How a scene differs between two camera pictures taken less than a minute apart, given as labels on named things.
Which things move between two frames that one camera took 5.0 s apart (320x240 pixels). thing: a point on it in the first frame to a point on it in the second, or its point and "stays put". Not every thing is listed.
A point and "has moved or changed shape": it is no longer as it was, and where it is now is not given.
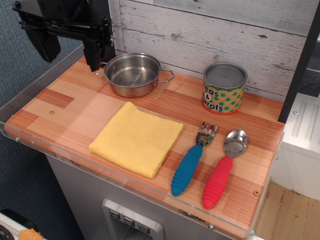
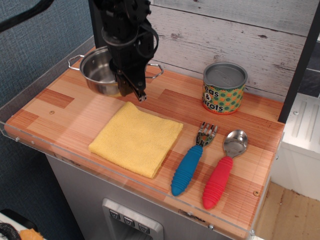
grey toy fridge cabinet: [104, 208] stays put
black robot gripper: [84, 18] to [132, 39]
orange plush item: [30, 234] stays put
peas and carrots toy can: [223, 84] stays put
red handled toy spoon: [235, 141] stays put
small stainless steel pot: [133, 74] has moved or changed shape
